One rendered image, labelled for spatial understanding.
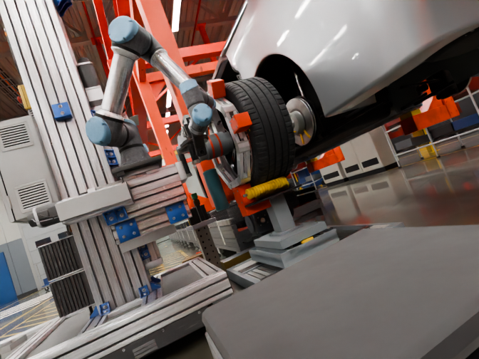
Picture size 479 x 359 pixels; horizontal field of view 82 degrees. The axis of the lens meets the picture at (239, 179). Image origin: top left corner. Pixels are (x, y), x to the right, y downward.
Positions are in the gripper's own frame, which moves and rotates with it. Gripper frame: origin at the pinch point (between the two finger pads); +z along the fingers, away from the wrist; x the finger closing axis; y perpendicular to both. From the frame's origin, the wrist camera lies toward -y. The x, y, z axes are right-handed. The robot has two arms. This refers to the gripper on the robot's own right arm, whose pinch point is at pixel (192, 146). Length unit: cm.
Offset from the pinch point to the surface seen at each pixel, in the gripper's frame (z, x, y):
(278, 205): 18, -39, -44
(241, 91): -6.6, -32.9, 18.5
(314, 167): 260, -244, -25
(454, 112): 67, -299, -31
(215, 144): 15.2, -16.2, 1.0
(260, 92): -8.5, -42.0, 14.4
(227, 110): -5.1, -22.5, 11.4
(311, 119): 10, -79, -3
